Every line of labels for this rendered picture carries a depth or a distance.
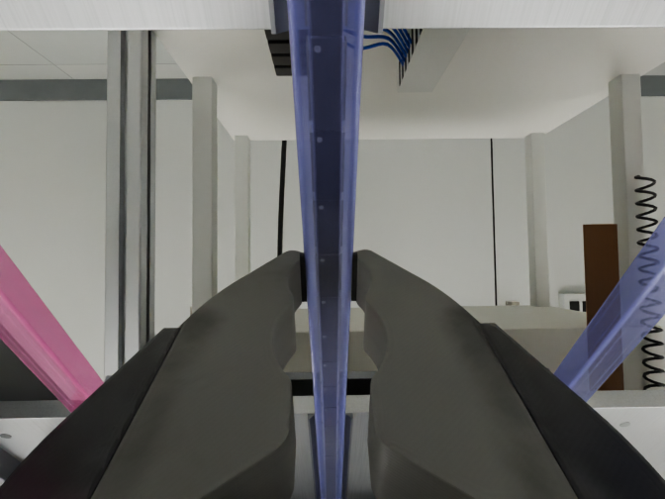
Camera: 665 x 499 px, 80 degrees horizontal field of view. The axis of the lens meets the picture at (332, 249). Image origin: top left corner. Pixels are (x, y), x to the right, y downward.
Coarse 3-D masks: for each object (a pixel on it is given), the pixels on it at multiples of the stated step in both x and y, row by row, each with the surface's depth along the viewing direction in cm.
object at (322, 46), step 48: (288, 0) 7; (336, 0) 7; (336, 48) 8; (336, 96) 8; (336, 144) 9; (336, 192) 10; (336, 240) 11; (336, 288) 12; (336, 336) 14; (336, 384) 16; (336, 432) 19; (336, 480) 24
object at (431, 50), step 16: (288, 32) 38; (400, 32) 45; (416, 32) 44; (432, 32) 42; (448, 32) 42; (464, 32) 42; (272, 48) 41; (288, 48) 41; (368, 48) 47; (400, 48) 48; (416, 48) 45; (432, 48) 45; (448, 48) 45; (288, 64) 44; (400, 64) 53; (416, 64) 48; (432, 64) 48; (400, 80) 53; (416, 80) 52; (432, 80) 52
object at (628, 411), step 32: (352, 384) 27; (0, 416) 21; (32, 416) 21; (64, 416) 21; (352, 416) 21; (608, 416) 22; (640, 416) 22; (32, 448) 23; (352, 448) 24; (640, 448) 25; (352, 480) 28
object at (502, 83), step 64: (192, 64) 56; (256, 64) 57; (384, 64) 57; (448, 64) 57; (512, 64) 58; (576, 64) 58; (640, 64) 58; (256, 128) 83; (384, 128) 84; (448, 128) 84; (512, 128) 85
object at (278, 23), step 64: (0, 0) 8; (64, 0) 8; (128, 0) 8; (192, 0) 8; (256, 0) 8; (384, 0) 8; (448, 0) 8; (512, 0) 8; (576, 0) 8; (640, 0) 8
